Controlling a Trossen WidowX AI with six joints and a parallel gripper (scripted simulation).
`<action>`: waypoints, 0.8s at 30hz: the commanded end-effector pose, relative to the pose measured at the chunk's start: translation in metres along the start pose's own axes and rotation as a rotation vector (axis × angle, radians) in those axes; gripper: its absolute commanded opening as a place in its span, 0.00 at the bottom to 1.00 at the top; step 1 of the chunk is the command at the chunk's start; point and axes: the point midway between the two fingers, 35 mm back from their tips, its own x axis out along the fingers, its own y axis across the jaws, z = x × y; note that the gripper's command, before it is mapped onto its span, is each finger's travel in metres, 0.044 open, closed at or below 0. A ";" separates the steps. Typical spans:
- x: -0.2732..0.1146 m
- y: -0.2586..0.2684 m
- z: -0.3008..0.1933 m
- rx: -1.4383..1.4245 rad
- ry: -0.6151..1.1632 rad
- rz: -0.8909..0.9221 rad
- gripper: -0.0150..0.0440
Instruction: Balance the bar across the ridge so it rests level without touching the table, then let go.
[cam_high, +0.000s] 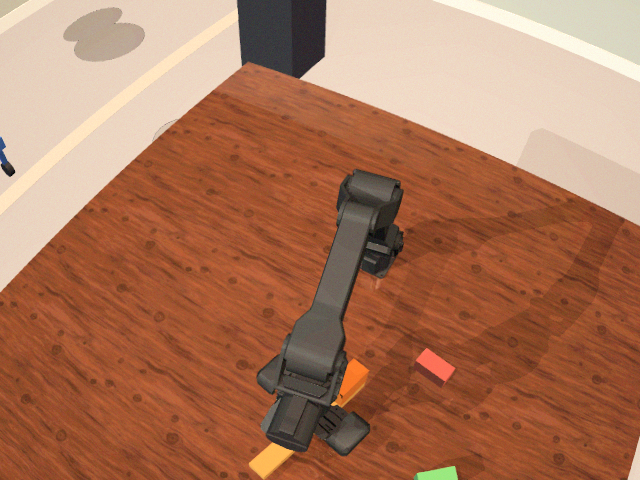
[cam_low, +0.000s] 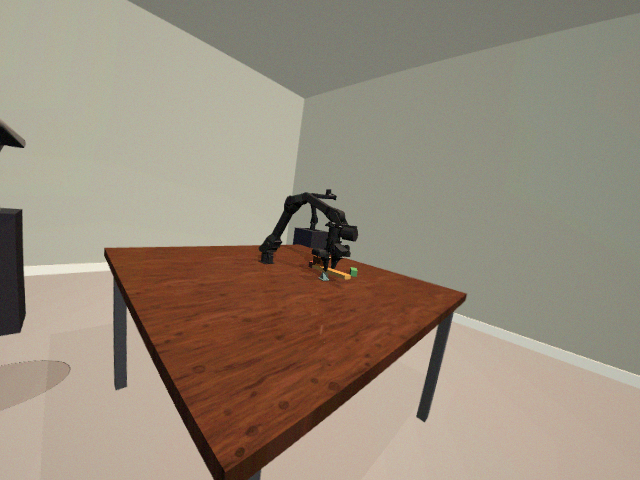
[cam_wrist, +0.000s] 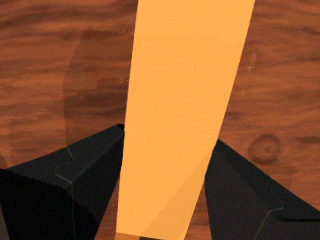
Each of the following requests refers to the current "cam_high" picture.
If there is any orange bar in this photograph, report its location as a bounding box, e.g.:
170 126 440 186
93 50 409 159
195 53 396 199
249 359 368 480

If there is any salmon pink rectangular block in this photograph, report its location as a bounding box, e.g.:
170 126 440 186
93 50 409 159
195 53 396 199
413 348 455 388

